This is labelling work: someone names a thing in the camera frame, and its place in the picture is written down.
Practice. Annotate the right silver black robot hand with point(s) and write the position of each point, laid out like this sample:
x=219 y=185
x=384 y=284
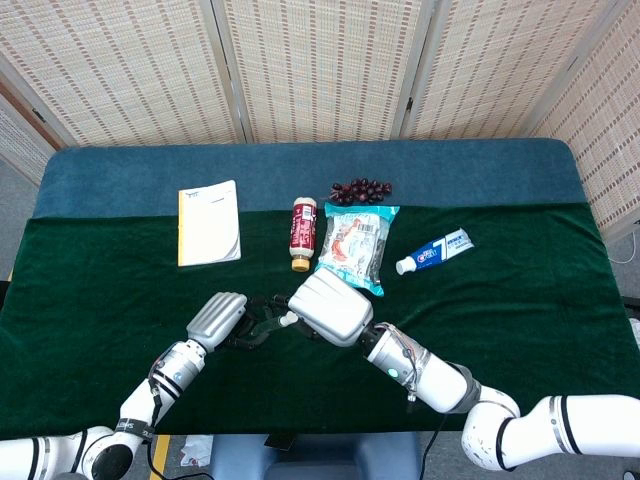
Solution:
x=332 y=307

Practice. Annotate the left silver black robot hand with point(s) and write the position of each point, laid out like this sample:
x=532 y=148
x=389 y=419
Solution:
x=217 y=320

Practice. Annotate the white toothpaste cap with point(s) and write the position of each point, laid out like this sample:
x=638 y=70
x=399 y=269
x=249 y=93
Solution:
x=288 y=318

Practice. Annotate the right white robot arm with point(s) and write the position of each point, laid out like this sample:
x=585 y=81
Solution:
x=435 y=380

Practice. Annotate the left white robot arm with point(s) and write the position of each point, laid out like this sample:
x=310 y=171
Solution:
x=170 y=370

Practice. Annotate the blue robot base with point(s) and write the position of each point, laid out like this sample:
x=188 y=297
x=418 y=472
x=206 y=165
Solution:
x=240 y=460

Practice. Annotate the blue white toothpaste tube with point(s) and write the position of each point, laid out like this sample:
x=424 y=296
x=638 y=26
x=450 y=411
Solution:
x=440 y=250

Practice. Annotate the teal snack bag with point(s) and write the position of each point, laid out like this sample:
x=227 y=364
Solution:
x=360 y=235

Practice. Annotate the red label bottle yellow cap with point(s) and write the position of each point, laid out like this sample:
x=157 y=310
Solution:
x=303 y=230

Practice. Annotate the green velvet cloth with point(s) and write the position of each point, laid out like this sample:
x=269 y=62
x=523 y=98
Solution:
x=320 y=390

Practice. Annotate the white yellow notebook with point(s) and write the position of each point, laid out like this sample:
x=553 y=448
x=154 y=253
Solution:
x=210 y=225

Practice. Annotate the dark red grape bunch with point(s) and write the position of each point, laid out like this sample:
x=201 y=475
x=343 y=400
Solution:
x=360 y=191

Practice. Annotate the crumpled white plastic bag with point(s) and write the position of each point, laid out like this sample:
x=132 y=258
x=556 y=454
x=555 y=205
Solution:
x=197 y=450

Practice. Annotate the small black flat object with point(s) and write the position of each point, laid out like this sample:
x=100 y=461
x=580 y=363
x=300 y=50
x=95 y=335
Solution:
x=280 y=441

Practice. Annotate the yellow floor tape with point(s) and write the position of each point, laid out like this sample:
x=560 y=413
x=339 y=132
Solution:
x=162 y=457

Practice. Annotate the blue table cloth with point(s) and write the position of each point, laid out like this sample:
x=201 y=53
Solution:
x=125 y=180

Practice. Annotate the bamboo folding screen panel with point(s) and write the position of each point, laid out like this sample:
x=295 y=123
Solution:
x=500 y=65
x=20 y=145
x=320 y=65
x=125 y=65
x=610 y=125

